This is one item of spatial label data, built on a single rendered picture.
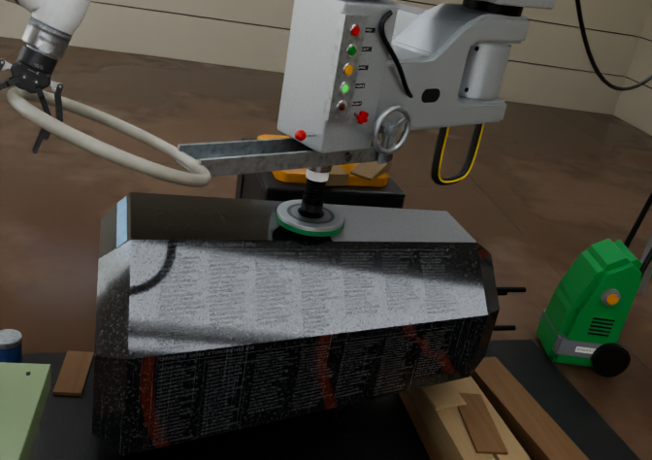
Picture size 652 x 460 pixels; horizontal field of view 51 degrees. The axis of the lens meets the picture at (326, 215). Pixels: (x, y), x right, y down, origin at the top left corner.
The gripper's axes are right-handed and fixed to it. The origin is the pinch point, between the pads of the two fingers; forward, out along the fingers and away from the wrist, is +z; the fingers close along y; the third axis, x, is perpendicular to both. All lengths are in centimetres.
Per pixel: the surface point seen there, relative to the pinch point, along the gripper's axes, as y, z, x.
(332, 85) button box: 68, -43, 0
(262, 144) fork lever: 65, -20, 16
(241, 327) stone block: 75, 29, -1
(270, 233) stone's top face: 81, 4, 18
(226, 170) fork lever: 52, -11, 1
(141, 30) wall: 163, -35, 618
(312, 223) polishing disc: 89, -5, 11
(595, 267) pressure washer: 247, -29, 32
